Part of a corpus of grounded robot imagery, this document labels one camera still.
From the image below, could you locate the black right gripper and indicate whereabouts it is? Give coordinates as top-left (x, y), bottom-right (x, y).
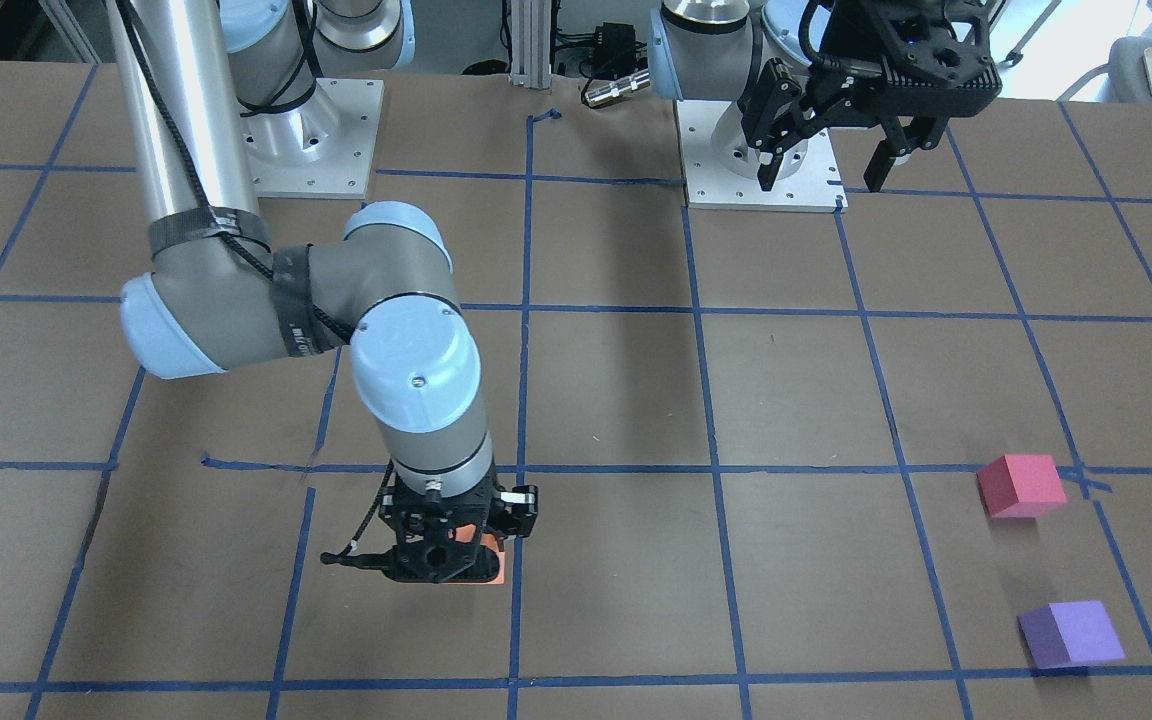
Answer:
top-left (379, 470), bottom-right (539, 584)

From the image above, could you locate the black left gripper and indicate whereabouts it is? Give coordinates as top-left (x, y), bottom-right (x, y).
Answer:
top-left (741, 1), bottom-right (1002, 194)

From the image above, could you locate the orange foam cube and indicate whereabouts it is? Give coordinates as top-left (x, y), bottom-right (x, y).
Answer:
top-left (452, 530), bottom-right (506, 585)

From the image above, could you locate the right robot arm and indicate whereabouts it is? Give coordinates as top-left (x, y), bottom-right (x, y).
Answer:
top-left (106, 1), bottom-right (539, 584)

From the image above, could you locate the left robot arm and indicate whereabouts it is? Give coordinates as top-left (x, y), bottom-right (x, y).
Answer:
top-left (647, 1), bottom-right (1005, 199)

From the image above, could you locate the silver cylindrical connector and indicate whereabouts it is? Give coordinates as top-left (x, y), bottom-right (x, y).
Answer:
top-left (579, 68), bottom-right (652, 109)

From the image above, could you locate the pink foam cube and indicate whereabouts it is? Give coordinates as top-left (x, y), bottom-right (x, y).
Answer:
top-left (975, 454), bottom-right (1068, 520)

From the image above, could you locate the purple foam cube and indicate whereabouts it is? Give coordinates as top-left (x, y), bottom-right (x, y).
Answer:
top-left (1018, 600), bottom-right (1126, 669)

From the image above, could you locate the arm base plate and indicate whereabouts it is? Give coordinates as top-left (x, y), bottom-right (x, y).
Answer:
top-left (675, 100), bottom-right (849, 213)
top-left (241, 78), bottom-right (385, 200)

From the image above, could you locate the aluminium extrusion post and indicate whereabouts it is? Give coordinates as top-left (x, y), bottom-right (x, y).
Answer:
top-left (507, 0), bottom-right (554, 91)

